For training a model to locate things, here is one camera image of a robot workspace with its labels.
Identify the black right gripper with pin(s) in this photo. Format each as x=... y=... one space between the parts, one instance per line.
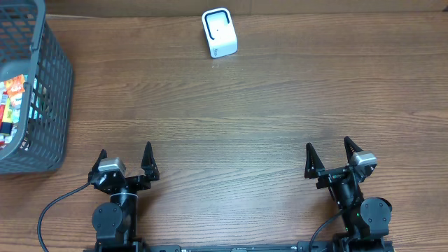
x=314 y=167

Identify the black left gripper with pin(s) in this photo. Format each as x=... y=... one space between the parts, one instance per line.
x=130 y=181

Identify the yellow highlighter marker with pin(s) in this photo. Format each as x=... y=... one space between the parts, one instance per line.
x=6 y=123

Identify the orange tissue pack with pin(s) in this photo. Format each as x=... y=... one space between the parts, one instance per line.
x=15 y=89

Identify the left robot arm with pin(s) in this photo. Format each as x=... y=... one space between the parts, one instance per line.
x=115 y=221

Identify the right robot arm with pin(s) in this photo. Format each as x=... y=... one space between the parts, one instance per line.
x=366 y=221

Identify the white barcode scanner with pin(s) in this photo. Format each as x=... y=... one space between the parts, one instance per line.
x=220 y=32

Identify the grey plastic mesh basket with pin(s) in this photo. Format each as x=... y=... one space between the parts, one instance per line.
x=29 y=48

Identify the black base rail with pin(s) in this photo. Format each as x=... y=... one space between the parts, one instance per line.
x=238 y=248

